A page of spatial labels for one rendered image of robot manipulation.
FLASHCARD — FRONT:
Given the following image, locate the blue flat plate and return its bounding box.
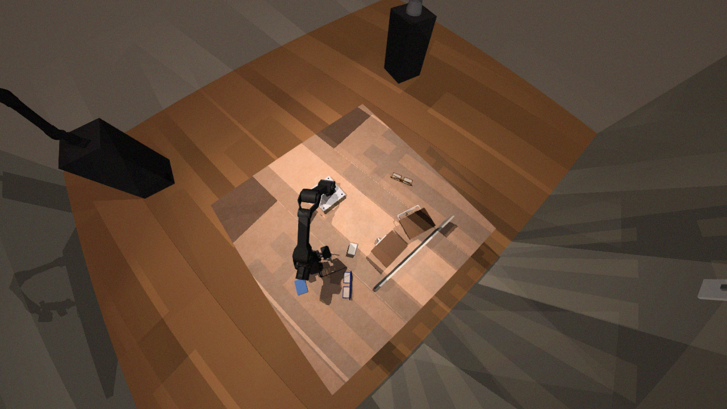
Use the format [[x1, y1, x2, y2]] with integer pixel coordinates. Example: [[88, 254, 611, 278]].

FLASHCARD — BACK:
[[294, 280, 308, 295]]

